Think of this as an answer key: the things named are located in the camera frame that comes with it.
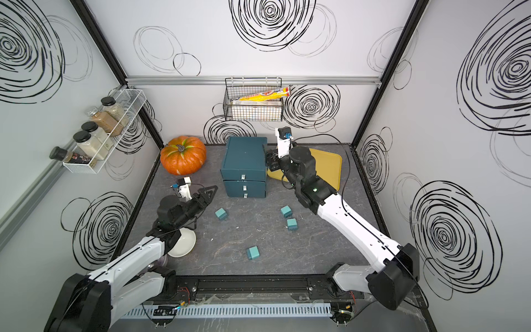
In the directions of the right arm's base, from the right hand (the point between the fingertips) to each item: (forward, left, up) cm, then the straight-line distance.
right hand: (272, 143), depth 68 cm
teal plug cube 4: (-24, +7, -37) cm, 44 cm away
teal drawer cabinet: (+10, +13, -25) cm, 30 cm away
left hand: (-6, +22, -19) cm, 30 cm away
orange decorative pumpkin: (+16, +44, -25) cm, 53 cm away
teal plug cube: (-9, +23, -36) cm, 43 cm away
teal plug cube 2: (-6, -6, -36) cm, 37 cm away
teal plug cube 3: (-12, -9, -37) cm, 40 cm away
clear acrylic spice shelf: (+31, +64, -4) cm, 72 cm away
